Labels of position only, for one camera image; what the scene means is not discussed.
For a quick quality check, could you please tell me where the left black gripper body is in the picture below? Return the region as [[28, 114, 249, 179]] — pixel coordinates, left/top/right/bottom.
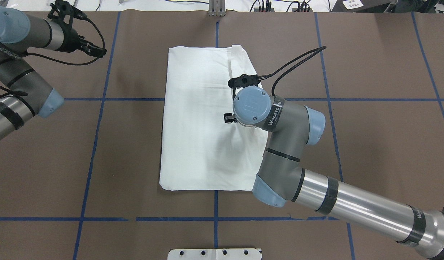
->
[[62, 28, 88, 53]]

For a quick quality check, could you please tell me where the white long-sleeve printed shirt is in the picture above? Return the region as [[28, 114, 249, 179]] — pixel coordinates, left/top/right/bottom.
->
[[159, 45, 267, 191]]

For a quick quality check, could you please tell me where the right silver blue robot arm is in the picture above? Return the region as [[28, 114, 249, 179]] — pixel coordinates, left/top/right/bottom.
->
[[224, 84, 444, 260]]

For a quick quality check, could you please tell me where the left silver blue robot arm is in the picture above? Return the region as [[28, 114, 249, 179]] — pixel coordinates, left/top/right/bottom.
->
[[0, 0, 107, 141]]

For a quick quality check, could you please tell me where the black laptop computer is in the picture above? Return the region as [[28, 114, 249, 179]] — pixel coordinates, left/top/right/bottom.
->
[[332, 0, 444, 13]]

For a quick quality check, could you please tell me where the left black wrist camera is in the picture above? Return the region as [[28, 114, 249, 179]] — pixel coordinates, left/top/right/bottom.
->
[[47, 0, 88, 26]]

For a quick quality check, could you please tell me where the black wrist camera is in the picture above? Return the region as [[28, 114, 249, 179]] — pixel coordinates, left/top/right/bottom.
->
[[227, 74, 261, 89], [47, 0, 88, 26]]

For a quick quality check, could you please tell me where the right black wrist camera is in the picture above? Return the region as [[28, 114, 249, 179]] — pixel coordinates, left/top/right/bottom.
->
[[227, 74, 261, 89]]

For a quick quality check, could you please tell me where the aluminium frame post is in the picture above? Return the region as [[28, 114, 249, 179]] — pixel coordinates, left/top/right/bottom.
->
[[208, 0, 226, 17]]

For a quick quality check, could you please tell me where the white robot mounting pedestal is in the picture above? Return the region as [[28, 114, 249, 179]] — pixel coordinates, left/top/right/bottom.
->
[[167, 248, 263, 260]]

